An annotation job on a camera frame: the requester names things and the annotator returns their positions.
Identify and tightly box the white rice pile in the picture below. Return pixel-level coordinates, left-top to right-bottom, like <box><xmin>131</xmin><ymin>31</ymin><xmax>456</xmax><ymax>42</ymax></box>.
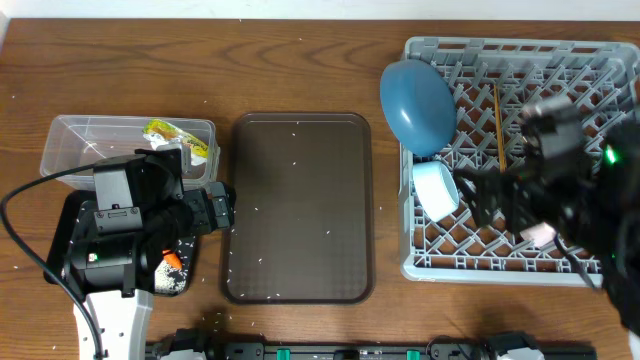
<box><xmin>154</xmin><ymin>239</ymin><xmax>197</xmax><ymax>297</ymax></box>

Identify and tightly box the small light blue bowl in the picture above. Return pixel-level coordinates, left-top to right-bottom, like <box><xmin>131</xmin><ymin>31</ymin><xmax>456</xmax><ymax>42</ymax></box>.
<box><xmin>412</xmin><ymin>161</ymin><xmax>459</xmax><ymax>222</ymax></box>

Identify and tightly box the grey plastic dishwasher rack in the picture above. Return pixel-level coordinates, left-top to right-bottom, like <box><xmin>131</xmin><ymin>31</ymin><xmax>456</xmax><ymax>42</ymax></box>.
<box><xmin>398</xmin><ymin>36</ymin><xmax>639</xmax><ymax>287</ymax></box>

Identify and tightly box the orange carrot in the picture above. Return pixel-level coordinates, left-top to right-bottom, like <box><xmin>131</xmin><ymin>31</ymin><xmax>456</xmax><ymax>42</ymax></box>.
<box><xmin>163</xmin><ymin>250</ymin><xmax>183</xmax><ymax>270</ymax></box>

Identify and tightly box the pink plastic cup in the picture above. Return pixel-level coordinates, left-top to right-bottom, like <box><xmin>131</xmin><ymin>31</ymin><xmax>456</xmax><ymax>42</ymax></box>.
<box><xmin>520</xmin><ymin>222</ymin><xmax>557</xmax><ymax>248</ymax></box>

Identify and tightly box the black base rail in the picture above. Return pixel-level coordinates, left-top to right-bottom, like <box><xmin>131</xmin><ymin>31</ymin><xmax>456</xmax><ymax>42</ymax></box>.
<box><xmin>143</xmin><ymin>329</ymin><xmax>598</xmax><ymax>360</ymax></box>

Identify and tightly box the dark blue plate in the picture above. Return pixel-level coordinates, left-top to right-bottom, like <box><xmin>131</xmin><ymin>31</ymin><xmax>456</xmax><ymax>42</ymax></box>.
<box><xmin>380</xmin><ymin>59</ymin><xmax>457</xmax><ymax>157</ymax></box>

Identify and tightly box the black waste tray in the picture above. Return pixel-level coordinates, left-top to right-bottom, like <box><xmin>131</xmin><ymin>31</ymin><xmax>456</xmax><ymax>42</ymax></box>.
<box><xmin>46</xmin><ymin>190</ymin><xmax>199</xmax><ymax>294</ymax></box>

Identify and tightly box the wooden chopstick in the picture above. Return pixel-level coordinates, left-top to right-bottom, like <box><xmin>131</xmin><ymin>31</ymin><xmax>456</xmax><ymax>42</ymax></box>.
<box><xmin>493</xmin><ymin>84</ymin><xmax>507</xmax><ymax>173</ymax></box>

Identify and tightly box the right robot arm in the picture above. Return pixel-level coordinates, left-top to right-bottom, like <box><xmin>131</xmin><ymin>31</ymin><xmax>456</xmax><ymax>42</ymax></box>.
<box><xmin>453</xmin><ymin>105</ymin><xmax>639</xmax><ymax>357</ymax></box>

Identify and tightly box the dark brown serving tray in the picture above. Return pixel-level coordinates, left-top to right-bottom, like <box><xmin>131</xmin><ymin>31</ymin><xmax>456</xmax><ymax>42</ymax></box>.
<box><xmin>221</xmin><ymin>113</ymin><xmax>375</xmax><ymax>305</ymax></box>

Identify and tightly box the yellow foil snack wrapper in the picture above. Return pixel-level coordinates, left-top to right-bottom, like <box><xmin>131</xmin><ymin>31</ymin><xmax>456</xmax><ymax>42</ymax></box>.
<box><xmin>142</xmin><ymin>119</ymin><xmax>209</xmax><ymax>164</ymax></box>

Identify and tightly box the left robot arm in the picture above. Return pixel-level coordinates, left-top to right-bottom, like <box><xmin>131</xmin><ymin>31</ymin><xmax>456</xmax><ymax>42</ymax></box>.
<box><xmin>1</xmin><ymin>145</ymin><xmax>236</xmax><ymax>359</ymax></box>

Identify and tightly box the clear plastic bin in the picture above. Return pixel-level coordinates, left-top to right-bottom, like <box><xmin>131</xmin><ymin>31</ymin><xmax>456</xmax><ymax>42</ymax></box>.
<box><xmin>40</xmin><ymin>115</ymin><xmax>220</xmax><ymax>190</ymax></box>

